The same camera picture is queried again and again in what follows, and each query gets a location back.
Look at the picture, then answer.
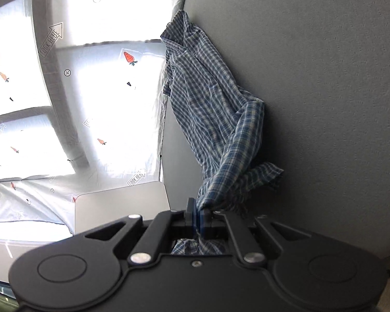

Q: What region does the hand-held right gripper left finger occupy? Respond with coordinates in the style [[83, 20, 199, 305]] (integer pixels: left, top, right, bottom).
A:
[[84, 198, 199, 265]]

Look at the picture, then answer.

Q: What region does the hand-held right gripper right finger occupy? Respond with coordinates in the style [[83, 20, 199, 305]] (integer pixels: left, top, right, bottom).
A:
[[198, 208, 313, 264]]

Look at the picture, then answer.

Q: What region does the blue plaid shirt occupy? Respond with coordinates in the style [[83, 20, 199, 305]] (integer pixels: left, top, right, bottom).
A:
[[160, 10, 285, 256]]

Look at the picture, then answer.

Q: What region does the white rounded board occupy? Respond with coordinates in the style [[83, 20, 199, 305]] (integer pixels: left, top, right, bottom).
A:
[[74, 181, 171, 235]]

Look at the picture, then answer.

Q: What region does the white printed curtain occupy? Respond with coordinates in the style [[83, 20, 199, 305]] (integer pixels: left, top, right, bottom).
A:
[[0, 0, 191, 235]]

